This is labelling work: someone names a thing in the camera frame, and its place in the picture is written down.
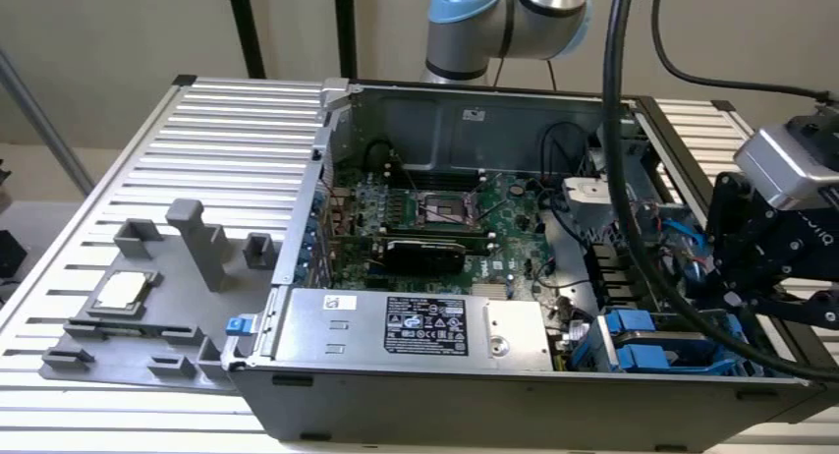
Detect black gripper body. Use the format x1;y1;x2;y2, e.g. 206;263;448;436
775;198;839;291

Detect metal drive cage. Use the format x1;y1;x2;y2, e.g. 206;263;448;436
562;118;690;249

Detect green motherboard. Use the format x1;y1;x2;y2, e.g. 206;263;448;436
320;168;566;301

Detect CPU socket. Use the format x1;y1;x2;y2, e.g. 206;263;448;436
410;191;478;229

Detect black graphics card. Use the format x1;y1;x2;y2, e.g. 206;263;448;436
370;237;468;279

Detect black open PC case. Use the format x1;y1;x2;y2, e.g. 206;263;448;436
219;78;829;443

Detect silver power supply unit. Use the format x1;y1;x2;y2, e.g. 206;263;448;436
262;287;557;371

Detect black stand pole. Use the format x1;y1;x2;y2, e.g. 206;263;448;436
334;0;360;81
222;0;267;80

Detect grey parts rack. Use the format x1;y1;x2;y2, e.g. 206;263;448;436
38;198;283;391

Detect CPU chip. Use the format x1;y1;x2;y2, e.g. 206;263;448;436
88;270;163;318

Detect green RAM stick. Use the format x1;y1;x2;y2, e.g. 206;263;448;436
98;324;170;338

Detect grey tripod leg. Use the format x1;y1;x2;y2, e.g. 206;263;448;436
0;45;98;198

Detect black box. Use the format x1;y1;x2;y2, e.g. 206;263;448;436
0;230;30;278

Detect blue data wire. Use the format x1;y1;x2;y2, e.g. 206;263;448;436
661;217;709;252

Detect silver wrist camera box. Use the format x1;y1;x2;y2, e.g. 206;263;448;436
731;123;839;210

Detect thick black cable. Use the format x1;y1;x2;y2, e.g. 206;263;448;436
602;0;827;382

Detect thin black cable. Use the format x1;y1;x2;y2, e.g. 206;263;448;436
651;0;833;102

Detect short black looped wire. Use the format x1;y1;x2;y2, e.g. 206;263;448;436
363;139;395;173

